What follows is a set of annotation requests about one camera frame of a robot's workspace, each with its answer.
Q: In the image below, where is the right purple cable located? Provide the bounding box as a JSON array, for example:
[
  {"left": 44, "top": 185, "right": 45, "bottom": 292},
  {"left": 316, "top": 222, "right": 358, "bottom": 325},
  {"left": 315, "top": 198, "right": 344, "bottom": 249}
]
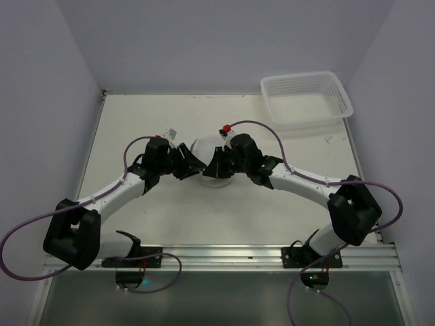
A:
[{"left": 220, "top": 120, "right": 404, "bottom": 326}]

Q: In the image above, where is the purple cable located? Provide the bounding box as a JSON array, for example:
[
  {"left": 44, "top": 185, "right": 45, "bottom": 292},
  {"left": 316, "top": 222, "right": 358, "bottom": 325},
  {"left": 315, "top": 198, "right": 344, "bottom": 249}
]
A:
[
  {"left": 0, "top": 134, "right": 183, "bottom": 294},
  {"left": 220, "top": 120, "right": 404, "bottom": 326}
]

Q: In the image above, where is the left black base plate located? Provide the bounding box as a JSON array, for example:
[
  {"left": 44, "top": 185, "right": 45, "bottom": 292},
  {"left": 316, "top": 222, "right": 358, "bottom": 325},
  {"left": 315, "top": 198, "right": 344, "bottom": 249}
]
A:
[{"left": 101, "top": 247, "right": 162, "bottom": 289}]

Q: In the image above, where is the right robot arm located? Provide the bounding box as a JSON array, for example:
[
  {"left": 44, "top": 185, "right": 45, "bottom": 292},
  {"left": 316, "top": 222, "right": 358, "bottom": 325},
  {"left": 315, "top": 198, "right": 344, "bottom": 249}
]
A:
[{"left": 203, "top": 134, "right": 382, "bottom": 266}]

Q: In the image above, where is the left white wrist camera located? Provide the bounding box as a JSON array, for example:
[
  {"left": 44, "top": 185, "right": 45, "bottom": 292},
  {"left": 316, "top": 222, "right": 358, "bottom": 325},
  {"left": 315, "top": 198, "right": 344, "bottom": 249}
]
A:
[{"left": 160, "top": 128, "right": 177, "bottom": 150}]

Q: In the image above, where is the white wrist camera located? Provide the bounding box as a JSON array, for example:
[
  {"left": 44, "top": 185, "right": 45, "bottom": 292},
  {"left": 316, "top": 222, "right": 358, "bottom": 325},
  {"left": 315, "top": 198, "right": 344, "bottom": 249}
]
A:
[
  {"left": 160, "top": 128, "right": 177, "bottom": 150},
  {"left": 219, "top": 124, "right": 238, "bottom": 148}
]

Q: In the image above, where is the aluminium front rail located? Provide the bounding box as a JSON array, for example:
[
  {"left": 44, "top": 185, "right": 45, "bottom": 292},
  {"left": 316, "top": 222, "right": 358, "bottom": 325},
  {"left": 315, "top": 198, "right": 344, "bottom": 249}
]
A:
[{"left": 42, "top": 243, "right": 404, "bottom": 272}]

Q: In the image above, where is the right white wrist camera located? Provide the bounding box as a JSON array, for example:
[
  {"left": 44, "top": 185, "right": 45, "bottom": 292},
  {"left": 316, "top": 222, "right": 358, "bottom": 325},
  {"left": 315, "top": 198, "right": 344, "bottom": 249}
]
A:
[{"left": 219, "top": 124, "right": 238, "bottom": 148}]

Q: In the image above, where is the white mesh laundry bag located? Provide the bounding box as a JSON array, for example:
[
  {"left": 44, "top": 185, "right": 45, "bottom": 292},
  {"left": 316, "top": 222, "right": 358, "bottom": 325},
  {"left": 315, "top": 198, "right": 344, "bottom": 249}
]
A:
[{"left": 190, "top": 135, "right": 230, "bottom": 188}]

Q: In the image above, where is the white plastic perforated basket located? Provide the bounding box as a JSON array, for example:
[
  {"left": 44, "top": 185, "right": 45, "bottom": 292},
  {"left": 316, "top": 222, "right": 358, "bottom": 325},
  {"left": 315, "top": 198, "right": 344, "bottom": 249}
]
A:
[{"left": 260, "top": 71, "right": 354, "bottom": 129}]

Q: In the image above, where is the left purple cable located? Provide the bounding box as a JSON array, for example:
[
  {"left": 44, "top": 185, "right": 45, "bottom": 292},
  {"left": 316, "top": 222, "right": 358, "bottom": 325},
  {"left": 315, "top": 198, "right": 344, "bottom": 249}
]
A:
[{"left": 0, "top": 134, "right": 183, "bottom": 294}]

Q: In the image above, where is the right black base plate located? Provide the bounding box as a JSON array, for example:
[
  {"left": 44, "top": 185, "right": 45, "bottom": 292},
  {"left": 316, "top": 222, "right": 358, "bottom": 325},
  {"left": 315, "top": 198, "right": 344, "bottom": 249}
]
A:
[{"left": 281, "top": 239, "right": 343, "bottom": 293}]

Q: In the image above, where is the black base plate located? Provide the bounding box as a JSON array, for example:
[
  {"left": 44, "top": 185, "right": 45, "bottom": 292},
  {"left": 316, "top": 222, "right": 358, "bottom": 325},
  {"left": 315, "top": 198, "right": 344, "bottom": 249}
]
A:
[
  {"left": 281, "top": 239, "right": 343, "bottom": 293},
  {"left": 101, "top": 247, "right": 162, "bottom": 289}
]

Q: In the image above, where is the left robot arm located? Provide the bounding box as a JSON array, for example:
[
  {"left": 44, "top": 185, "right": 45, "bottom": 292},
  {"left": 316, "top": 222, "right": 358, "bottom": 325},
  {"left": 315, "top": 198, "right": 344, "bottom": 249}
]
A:
[{"left": 43, "top": 137, "right": 207, "bottom": 270}]

